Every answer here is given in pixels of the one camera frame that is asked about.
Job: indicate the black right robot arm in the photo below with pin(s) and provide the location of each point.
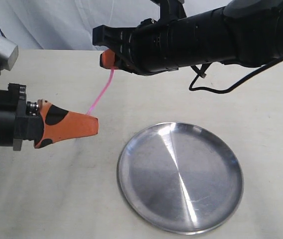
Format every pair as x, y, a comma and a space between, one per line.
244, 32

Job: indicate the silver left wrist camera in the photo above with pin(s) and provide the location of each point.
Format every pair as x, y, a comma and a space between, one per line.
2, 52

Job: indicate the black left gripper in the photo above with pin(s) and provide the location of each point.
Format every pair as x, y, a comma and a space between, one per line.
42, 123

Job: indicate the white backdrop cloth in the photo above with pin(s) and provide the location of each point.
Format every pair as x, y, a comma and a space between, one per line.
68, 24

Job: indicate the round metal plate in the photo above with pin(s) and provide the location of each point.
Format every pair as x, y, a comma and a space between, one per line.
180, 178

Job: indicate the pink straw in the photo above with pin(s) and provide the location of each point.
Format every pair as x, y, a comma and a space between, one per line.
98, 98

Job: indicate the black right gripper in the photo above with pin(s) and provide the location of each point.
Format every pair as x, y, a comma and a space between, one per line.
131, 49

